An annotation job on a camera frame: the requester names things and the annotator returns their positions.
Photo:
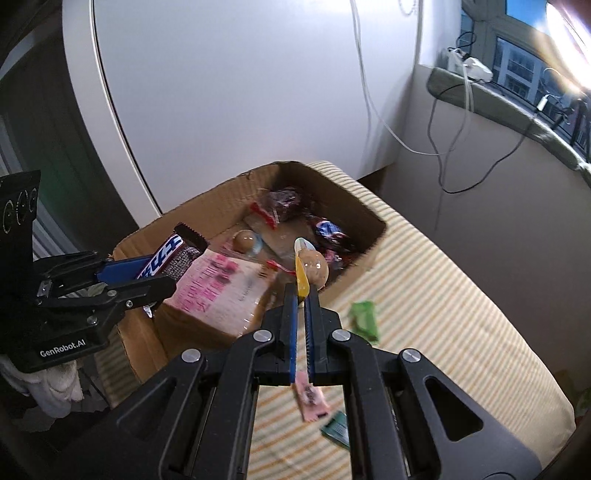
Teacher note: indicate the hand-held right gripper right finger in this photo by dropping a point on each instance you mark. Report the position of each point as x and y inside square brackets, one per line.
[314, 332]

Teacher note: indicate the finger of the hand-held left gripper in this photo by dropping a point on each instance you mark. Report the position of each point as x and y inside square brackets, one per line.
[120, 270]
[138, 293]

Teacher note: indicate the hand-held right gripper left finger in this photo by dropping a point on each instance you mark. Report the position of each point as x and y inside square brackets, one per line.
[291, 332]

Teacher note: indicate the large brown chocolate bar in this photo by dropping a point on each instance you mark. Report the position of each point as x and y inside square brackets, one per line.
[171, 258]

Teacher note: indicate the green candy packet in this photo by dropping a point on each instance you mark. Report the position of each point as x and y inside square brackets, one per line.
[364, 318]

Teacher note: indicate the chocolate ball yellow lid cup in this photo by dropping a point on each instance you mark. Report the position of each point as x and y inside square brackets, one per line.
[316, 270]

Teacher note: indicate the small red candy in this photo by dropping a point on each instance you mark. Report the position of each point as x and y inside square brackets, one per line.
[277, 266]

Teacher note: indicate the pink candy packet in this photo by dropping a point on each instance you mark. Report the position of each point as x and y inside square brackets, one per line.
[311, 401]

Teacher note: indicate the pink printed bread packet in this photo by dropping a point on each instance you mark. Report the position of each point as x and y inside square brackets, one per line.
[217, 295]

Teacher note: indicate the red white candy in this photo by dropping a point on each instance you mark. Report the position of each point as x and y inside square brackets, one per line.
[334, 254]

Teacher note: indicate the olive candy packet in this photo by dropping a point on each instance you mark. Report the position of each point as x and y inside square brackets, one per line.
[337, 427]

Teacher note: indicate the chocolate ball clear blue cup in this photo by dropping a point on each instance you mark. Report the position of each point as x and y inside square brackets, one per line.
[244, 240]

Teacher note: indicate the small blue brown chocolate bar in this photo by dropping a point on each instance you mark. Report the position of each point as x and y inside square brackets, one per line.
[328, 228]

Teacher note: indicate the dark red clear snack packet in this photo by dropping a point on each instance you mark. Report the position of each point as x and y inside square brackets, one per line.
[286, 203]

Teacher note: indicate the brown cardboard box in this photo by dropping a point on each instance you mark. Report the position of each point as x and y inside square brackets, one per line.
[337, 198]

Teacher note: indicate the white plush toy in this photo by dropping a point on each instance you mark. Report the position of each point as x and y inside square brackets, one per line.
[51, 383]

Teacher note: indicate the white wardrobe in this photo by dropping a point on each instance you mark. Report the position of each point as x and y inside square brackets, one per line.
[231, 92]

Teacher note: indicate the white power strip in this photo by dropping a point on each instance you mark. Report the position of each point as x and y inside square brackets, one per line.
[475, 67]

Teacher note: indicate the black tripod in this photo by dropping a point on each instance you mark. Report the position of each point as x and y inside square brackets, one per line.
[577, 120]

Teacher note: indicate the large window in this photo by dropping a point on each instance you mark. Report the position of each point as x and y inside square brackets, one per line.
[489, 32]

